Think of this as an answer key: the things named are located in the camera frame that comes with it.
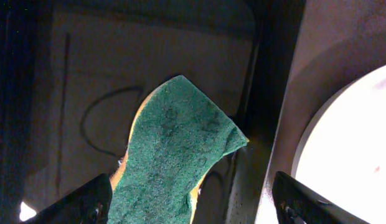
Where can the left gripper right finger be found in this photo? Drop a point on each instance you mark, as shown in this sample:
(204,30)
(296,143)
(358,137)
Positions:
(295,203)

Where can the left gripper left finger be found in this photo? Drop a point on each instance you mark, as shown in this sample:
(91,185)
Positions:
(89,204)

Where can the pale green plate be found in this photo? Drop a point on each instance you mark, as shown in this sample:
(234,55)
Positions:
(342,153)

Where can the green and yellow sponge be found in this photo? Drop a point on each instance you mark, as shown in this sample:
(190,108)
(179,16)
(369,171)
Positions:
(178,135)

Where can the small black tray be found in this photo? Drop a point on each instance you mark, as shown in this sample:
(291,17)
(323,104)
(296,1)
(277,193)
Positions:
(74,73)

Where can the brown plastic serving tray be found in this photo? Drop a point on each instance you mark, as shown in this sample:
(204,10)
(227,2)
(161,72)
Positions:
(338,42)

